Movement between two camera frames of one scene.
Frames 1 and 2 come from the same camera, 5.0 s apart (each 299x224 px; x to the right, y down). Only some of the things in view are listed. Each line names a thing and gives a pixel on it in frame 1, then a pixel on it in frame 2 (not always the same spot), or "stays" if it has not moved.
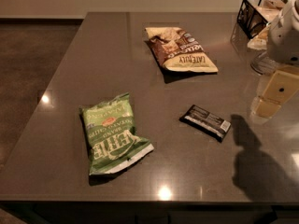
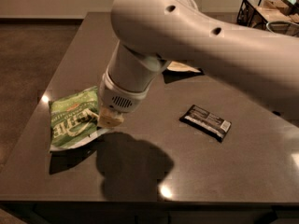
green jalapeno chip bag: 111,135 → 74,119
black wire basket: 256,12 stays
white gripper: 284,41 → 120,100
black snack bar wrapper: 206,122 stays
